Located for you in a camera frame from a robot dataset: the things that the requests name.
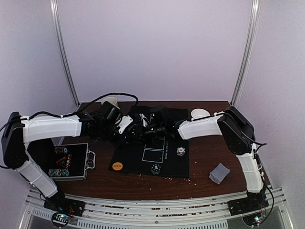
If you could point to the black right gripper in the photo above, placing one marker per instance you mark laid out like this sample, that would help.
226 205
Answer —
150 130

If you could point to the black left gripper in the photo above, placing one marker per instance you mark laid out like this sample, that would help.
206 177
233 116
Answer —
125 137

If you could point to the orange big blind button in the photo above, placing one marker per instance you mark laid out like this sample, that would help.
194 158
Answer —
117 166

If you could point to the white poker chip stack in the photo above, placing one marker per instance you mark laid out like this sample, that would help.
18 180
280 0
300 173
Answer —
180 151

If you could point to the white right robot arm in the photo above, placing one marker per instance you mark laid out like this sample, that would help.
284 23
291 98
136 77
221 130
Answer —
237 131

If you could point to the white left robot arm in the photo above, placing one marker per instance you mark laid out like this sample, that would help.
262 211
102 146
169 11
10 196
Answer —
24 136

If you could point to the black poker mat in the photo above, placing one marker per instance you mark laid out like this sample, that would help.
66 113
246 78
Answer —
139 157

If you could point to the ceramic mug with print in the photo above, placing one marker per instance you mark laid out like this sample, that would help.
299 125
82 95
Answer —
111 99

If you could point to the dark green chip stack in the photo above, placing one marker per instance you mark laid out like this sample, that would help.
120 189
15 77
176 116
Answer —
155 169

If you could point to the orange bowl white inside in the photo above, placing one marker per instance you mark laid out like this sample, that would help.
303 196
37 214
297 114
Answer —
199 113

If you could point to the aluminium poker chip case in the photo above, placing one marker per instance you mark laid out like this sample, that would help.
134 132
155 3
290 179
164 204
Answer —
77 158

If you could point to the chip stack in case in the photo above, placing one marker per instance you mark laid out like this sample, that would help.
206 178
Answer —
56 172

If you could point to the grey playing card deck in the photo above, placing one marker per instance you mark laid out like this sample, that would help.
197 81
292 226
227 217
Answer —
218 174

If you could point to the aluminium corner post left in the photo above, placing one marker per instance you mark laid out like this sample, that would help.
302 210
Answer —
64 59

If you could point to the aluminium corner post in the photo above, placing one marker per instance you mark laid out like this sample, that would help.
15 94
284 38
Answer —
252 27
64 59

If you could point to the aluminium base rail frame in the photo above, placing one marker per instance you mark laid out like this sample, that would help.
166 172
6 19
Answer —
195 213

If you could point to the aluminium corner post right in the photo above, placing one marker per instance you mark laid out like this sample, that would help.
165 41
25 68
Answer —
252 27

